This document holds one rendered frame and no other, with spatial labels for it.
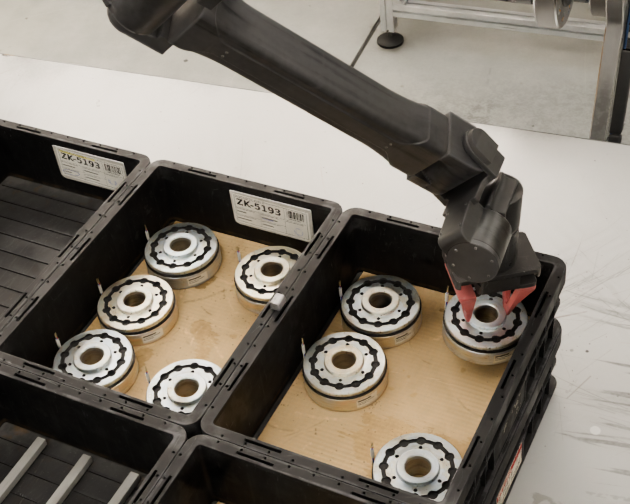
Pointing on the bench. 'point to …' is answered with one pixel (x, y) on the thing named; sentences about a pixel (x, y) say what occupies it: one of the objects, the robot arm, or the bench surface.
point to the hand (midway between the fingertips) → (486, 310)
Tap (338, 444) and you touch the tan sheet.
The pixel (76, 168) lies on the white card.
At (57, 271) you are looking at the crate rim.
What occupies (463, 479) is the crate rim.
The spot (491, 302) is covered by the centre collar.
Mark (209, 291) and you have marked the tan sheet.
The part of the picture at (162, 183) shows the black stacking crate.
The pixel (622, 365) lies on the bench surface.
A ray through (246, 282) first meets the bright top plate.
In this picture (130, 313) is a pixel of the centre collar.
